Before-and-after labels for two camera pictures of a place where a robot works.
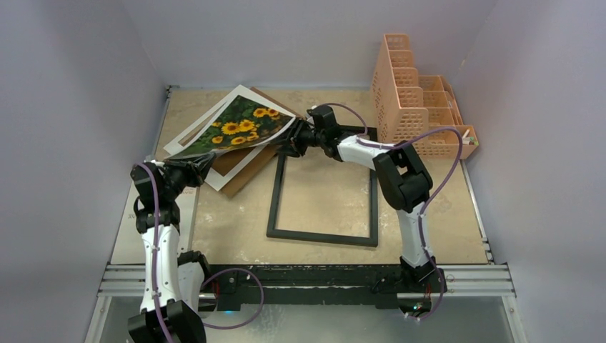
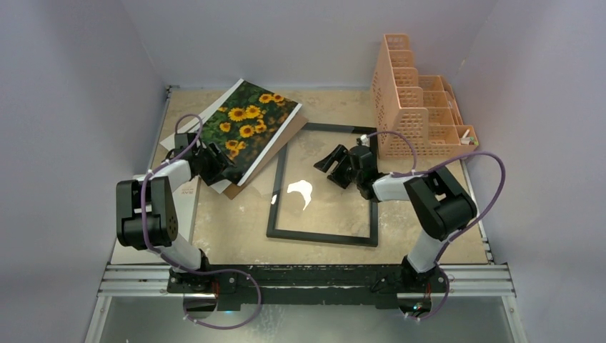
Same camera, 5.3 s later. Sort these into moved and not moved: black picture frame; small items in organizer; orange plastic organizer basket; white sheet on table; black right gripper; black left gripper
Moved: black right gripper; black left gripper
Not moved: black picture frame; small items in organizer; orange plastic organizer basket; white sheet on table
